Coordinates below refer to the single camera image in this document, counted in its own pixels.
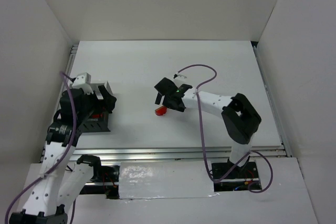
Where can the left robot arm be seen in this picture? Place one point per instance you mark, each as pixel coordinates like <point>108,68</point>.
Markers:
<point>50,194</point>

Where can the black slatted container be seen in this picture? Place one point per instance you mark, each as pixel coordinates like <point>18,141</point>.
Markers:
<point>97,124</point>

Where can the aluminium frame rail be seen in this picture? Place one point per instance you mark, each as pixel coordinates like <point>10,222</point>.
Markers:
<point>109,156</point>

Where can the red curved lego brick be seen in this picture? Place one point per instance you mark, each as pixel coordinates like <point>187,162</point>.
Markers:
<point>161,110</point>

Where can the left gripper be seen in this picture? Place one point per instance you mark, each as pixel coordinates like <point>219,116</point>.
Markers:
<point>105,98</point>

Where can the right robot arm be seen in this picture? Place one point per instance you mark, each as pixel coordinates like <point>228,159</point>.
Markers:
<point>240,118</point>

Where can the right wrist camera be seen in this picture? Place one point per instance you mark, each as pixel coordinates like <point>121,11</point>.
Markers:
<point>179,76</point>

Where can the white slatted container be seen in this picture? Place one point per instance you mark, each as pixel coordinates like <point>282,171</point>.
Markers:
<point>95,87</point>

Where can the silver tape sheet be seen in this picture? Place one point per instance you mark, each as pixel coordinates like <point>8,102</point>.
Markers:
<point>154,180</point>

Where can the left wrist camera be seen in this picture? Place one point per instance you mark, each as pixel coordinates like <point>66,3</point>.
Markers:
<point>82,81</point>

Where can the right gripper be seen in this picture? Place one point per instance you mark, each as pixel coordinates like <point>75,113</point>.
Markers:
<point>166,96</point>

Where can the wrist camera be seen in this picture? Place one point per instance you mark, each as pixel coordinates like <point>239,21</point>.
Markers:
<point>179,76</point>
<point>82,81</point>

